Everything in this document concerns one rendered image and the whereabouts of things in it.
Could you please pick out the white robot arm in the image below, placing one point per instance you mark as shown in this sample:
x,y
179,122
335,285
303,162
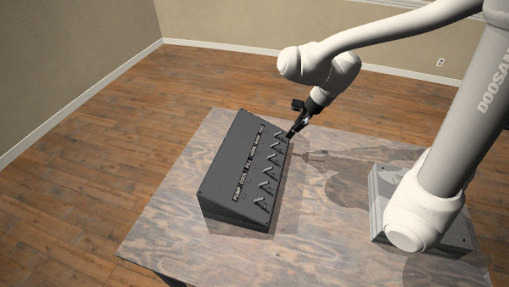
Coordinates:
x,y
427,201

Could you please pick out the black switch console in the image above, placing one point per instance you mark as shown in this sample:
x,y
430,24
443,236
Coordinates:
x,y
243,174

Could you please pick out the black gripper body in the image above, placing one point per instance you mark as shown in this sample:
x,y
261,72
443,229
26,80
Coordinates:
x,y
312,108

